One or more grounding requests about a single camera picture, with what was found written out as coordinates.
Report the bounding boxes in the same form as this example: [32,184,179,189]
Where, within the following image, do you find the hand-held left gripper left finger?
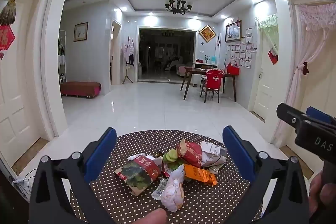
[29,127,117,224]

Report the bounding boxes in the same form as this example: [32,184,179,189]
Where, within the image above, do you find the small framed picture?
[73,22,89,42]

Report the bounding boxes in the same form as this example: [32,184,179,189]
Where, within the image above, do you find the white sideboard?
[192,61,219,86]

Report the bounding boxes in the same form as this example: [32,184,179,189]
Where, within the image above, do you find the group of wall certificates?
[226,27,253,68]

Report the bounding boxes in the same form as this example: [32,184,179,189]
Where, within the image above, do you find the red upholstered bench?
[60,81,101,98]

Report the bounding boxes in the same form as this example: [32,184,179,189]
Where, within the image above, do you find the person's right hand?
[308,169,336,218]

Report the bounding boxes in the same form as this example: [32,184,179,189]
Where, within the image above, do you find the red door decoration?
[268,48,279,65]

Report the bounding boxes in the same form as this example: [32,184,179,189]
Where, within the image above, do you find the wooden dining table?
[180,67,238,102]

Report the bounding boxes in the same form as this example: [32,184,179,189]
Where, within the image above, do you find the tangled cables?
[13,169,37,195]

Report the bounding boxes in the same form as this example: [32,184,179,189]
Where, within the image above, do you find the red green snack box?
[114,154,161,197]

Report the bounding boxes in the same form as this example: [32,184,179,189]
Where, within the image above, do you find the round polka-dot table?
[70,130,289,224]

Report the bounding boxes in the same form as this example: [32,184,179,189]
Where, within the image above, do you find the pink lace curtain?
[270,2,336,147]

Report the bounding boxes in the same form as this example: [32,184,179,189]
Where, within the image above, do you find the clear plastic wrapper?
[152,178,168,201]

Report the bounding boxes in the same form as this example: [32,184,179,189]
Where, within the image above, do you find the gold diamond wall frame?
[199,25,216,43]

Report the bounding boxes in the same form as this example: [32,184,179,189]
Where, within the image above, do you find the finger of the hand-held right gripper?
[306,106,336,125]
[276,103,310,133]

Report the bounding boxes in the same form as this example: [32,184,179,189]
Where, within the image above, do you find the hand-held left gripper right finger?
[223,126,310,224]

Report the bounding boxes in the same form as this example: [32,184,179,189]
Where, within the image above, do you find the coat stand with clothes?
[121,35,135,84]

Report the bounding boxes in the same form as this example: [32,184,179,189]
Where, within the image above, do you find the dark sliding glass door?
[138,27,198,82]

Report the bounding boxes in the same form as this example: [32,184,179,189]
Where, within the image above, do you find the green lace curtain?
[256,14,279,56]

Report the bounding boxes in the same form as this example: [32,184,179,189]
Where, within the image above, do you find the red handbag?
[227,61,240,75]

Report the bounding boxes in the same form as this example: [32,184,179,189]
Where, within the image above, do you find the white plastic bag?
[160,164,185,212]

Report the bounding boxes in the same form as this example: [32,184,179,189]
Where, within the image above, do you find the large framed painting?
[225,21,242,42]

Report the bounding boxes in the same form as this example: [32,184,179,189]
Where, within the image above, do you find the hanging straw broom ornament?
[0,0,18,26]

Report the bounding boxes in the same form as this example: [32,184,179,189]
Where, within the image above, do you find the red diamond paper decoration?
[0,25,16,51]

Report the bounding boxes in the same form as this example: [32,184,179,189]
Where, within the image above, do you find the orange snack packet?
[184,164,218,186]

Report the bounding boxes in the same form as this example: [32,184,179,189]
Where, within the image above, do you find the black chandelier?
[165,0,193,15]

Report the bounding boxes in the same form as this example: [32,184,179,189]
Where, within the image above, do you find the red snack packet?
[176,139,202,168]

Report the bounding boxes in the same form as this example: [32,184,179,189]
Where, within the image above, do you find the white entrance door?
[0,0,41,174]

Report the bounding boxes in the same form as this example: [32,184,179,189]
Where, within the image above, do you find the person's left hand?
[136,208,167,224]

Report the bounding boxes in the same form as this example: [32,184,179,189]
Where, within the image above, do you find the white panel door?
[252,27,279,119]

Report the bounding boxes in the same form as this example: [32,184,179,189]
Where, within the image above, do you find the green plush leaf toy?
[163,149,184,169]

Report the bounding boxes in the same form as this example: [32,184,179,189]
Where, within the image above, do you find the wooden chair with red cover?
[200,69,225,104]

